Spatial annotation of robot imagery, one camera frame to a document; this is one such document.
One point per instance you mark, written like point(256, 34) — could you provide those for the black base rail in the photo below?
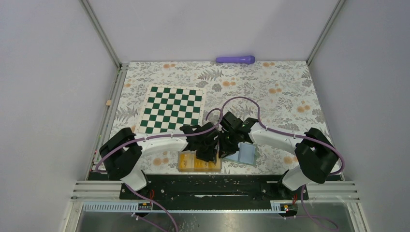
point(217, 192)

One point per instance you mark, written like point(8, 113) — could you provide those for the green white chessboard mat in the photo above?
point(167, 108)

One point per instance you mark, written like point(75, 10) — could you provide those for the clear plastic card box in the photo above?
point(188, 162)

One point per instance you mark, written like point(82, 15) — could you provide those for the green leather card holder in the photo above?
point(245, 155)

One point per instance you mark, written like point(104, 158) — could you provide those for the purple cylinder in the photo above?
point(236, 60)

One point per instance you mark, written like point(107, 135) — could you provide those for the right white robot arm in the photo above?
point(315, 154)

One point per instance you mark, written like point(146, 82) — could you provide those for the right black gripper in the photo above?
point(225, 150)

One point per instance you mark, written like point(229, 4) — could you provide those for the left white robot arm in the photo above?
point(120, 154)

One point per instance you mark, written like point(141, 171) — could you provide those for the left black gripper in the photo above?
point(211, 155)

